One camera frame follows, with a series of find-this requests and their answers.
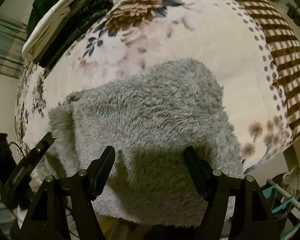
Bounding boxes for grey fluffy fleece pants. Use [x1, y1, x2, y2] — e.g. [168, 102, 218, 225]
[35, 58, 243, 226]

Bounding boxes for teal drying rack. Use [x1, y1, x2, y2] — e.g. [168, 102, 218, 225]
[262, 174, 300, 239]

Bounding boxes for striped grey curtain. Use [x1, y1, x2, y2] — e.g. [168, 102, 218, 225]
[0, 19, 27, 79]

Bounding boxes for cream folded garment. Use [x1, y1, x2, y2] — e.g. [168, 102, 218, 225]
[22, 0, 75, 61]

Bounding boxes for floral white bed blanket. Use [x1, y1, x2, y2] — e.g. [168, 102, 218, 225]
[14, 0, 300, 171]

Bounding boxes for dark folded clothes stack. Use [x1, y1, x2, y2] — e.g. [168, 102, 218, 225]
[27, 0, 114, 68]

